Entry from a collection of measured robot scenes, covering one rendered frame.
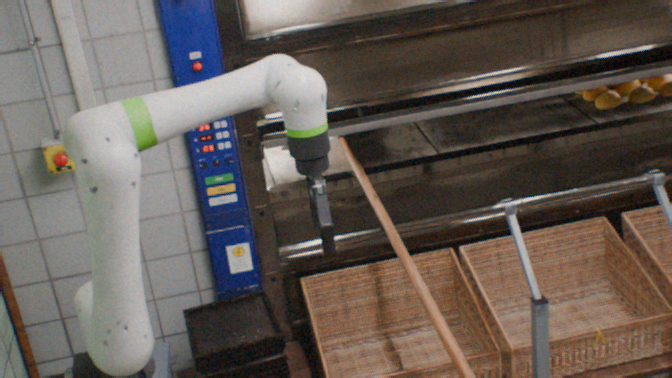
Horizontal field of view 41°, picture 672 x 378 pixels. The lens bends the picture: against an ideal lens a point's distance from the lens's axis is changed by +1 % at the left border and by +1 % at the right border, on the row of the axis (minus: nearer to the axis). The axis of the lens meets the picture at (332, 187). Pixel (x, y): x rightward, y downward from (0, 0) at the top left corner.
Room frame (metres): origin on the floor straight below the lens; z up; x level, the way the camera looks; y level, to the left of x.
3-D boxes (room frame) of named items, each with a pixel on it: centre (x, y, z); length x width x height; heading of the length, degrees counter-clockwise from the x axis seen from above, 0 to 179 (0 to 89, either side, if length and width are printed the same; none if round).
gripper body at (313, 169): (1.80, 0.04, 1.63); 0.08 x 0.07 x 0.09; 8
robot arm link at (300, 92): (1.81, 0.04, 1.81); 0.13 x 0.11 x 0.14; 21
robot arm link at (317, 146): (1.80, 0.04, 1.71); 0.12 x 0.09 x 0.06; 98
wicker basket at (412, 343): (2.45, -0.15, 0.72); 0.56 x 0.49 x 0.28; 98
